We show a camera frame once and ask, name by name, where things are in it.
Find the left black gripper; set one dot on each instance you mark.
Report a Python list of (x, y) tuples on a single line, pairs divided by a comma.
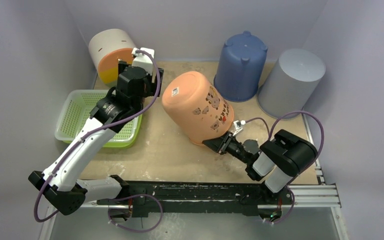
[(152, 85)]

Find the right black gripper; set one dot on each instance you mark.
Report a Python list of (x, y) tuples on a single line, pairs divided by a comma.
[(227, 143)]

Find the orange printed plastic bucket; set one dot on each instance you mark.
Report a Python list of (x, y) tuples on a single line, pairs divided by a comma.
[(196, 106)]

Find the green plastic tray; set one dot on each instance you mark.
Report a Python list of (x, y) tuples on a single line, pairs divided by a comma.
[(68, 130)]

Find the white perforated plastic basket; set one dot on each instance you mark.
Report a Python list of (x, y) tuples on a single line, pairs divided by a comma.
[(79, 103)]

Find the blue plastic bucket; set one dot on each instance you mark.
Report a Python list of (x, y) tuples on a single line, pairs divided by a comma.
[(240, 66)]

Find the grey plastic bucket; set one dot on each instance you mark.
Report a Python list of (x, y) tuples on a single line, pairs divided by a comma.
[(291, 82)]

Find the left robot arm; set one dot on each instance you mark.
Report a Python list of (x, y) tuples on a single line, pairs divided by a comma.
[(60, 190)]

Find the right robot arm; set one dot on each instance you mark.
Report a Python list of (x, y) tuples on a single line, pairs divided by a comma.
[(279, 160)]

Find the small round drawer cabinet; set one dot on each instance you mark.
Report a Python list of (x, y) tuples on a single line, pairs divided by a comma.
[(106, 48)]

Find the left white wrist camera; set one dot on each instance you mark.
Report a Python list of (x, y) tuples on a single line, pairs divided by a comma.
[(142, 60)]

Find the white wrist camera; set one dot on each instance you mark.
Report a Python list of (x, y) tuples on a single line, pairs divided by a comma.
[(142, 60), (238, 126)]

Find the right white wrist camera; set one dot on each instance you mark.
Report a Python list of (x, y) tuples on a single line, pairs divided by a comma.
[(238, 126)]

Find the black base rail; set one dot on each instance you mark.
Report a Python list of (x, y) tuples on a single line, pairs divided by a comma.
[(248, 199)]

